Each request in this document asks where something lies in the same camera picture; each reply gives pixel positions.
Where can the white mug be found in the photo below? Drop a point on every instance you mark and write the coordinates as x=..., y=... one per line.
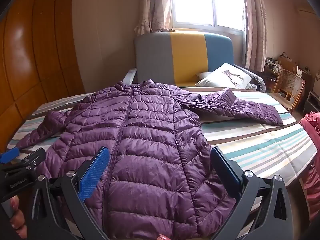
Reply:
x=251, y=87

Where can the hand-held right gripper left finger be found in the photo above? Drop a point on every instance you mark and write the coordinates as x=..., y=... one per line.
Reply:
x=95, y=175

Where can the purple puffer jacket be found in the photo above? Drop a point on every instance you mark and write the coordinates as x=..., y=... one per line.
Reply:
x=155, y=140

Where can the grey pillow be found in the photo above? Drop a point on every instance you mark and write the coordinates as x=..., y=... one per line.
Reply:
x=203, y=75

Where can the striped bed sheet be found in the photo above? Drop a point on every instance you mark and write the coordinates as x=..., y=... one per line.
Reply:
x=262, y=142

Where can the person's right hand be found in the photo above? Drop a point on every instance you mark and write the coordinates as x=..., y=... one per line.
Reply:
x=165, y=237

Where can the cluttered wooden desk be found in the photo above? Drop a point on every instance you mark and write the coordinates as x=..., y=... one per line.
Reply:
x=273, y=65

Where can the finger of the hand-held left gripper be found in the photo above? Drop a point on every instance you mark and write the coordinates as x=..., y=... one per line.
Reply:
x=9, y=154
x=33, y=158

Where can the wooden wardrobe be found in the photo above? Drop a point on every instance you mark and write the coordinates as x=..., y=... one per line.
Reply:
x=37, y=55

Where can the window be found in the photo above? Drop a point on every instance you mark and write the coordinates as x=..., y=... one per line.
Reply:
x=207, y=2

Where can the wicker wooden chair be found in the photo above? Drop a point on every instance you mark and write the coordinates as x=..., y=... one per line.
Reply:
x=290, y=85

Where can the person's left hand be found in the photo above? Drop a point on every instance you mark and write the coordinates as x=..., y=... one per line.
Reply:
x=18, y=220

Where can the grey yellow blue headboard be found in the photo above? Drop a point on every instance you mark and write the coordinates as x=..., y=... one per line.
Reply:
x=186, y=55

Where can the grey padded bed rail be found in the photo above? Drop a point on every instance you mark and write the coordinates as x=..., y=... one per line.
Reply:
x=128, y=75
x=255, y=78

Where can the white printed pillow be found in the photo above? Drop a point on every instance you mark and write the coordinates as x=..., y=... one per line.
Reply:
x=225, y=77

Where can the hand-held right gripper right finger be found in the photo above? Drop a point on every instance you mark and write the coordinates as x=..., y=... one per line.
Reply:
x=232, y=180

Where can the pink cloth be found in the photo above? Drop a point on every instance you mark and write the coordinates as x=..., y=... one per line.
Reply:
x=312, y=130

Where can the beige patterned curtain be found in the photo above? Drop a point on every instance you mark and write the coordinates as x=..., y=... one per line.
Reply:
x=152, y=5
x=255, y=25

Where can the white cabinet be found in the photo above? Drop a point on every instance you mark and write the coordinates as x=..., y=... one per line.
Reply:
x=312, y=101

